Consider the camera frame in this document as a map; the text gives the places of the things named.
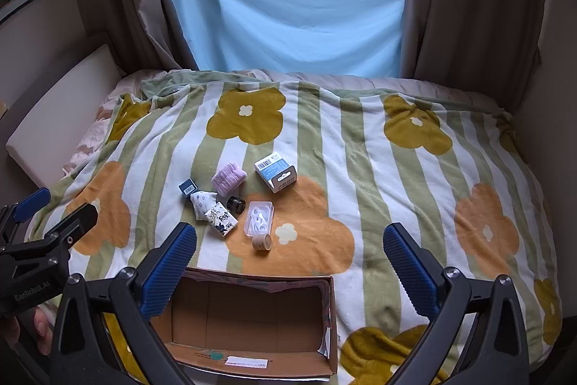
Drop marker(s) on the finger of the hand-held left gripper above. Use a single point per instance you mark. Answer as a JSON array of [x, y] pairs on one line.
[[74, 225], [31, 202]]

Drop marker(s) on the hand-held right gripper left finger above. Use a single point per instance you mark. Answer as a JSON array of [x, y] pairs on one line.
[[173, 267]]

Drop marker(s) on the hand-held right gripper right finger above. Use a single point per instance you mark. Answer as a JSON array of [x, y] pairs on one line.
[[410, 272]]

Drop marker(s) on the small floral printed box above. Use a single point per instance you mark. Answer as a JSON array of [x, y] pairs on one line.
[[221, 218]]

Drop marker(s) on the white floral pouch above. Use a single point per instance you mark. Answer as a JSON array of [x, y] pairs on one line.
[[201, 204]]

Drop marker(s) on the small dark blue box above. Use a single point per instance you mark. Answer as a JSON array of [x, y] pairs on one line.
[[188, 188]]

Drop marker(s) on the small black jar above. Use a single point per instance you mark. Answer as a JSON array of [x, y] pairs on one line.
[[236, 204]]

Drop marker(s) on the beige tape roll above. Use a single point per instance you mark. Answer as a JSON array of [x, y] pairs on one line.
[[261, 242]]

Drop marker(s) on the clear case with white earphones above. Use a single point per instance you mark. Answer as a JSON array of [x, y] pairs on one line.
[[259, 218]]

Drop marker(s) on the purple knit cloth roll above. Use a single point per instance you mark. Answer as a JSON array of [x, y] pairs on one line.
[[229, 177]]

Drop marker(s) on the white and blue box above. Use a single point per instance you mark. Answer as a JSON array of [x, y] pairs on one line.
[[272, 168]]

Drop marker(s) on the person's left hand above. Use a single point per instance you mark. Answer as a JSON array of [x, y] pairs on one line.
[[40, 331]]

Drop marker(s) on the white padded board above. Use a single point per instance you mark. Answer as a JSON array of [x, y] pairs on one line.
[[58, 110]]

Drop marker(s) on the striped flower print blanket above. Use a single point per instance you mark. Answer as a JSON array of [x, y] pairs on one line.
[[360, 186]]

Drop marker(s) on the light blue cloth sheet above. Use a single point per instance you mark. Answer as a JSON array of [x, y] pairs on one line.
[[293, 6]]

